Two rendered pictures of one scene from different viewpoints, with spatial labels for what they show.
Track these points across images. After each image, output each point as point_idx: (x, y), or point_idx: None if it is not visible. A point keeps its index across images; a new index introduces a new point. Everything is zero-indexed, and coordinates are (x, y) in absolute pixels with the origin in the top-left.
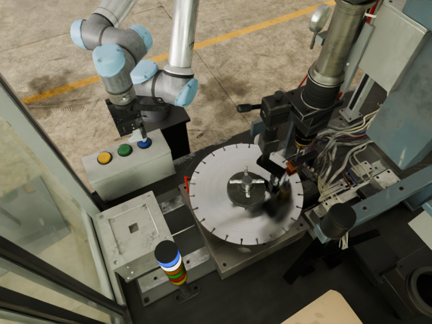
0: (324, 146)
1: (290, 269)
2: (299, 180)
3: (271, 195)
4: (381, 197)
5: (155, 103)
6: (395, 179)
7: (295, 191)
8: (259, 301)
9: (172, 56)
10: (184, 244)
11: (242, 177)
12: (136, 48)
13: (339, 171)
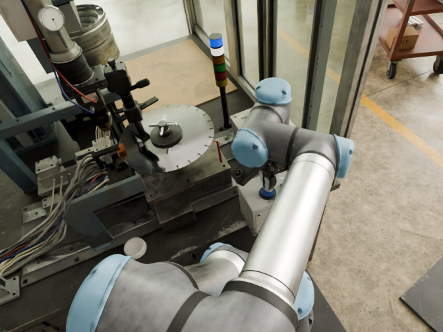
0: (70, 240)
1: (151, 102)
2: (119, 141)
3: (147, 131)
4: (71, 103)
5: (242, 165)
6: (39, 164)
7: (127, 134)
8: None
9: (227, 263)
10: (229, 150)
11: (167, 139)
12: (246, 118)
13: (82, 159)
